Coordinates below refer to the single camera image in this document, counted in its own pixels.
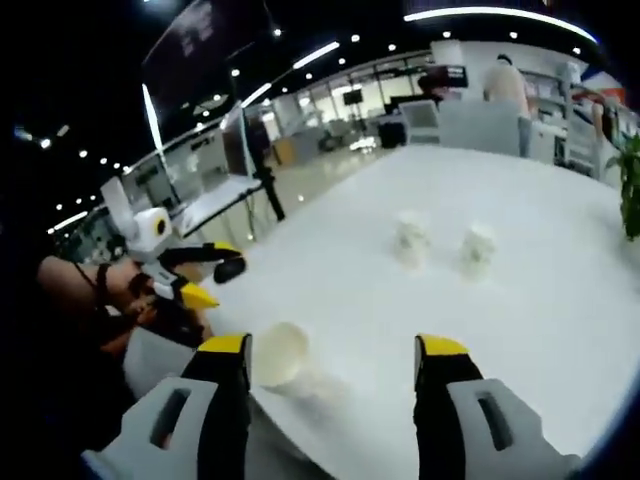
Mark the green potted plant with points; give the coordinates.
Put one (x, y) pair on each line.
(629, 190)

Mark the person's left hand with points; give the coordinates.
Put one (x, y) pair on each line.
(127, 300)

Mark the glass side desk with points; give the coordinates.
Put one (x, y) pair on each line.
(220, 200)

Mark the ceiling spot lights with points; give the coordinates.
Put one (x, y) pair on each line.
(355, 38)

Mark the white paper cup green print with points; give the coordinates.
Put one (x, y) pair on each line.
(412, 242)
(477, 252)
(285, 355)

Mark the white mesh office chair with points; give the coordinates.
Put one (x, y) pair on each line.
(420, 122)

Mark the curved ceiling light strip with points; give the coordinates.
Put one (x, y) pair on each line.
(500, 14)

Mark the small black oval object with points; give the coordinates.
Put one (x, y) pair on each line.
(230, 271)

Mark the grey desk partition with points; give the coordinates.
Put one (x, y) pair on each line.
(480, 127)

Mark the dark wall screen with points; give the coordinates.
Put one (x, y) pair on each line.
(452, 76)

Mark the white wall shelf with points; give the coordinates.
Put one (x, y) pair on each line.
(550, 95)

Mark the wooden cabinet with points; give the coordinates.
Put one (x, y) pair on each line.
(283, 152)

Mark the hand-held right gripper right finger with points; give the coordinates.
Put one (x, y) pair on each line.
(435, 425)

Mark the ceiling light bars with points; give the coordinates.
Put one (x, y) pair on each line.
(316, 55)

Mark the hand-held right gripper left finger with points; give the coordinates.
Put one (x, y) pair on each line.
(225, 425)

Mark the small dark monitor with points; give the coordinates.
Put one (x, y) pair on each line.
(352, 97)

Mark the person's dark clothing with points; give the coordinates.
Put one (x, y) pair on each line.
(60, 390)

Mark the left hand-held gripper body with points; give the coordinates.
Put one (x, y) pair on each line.
(150, 232)

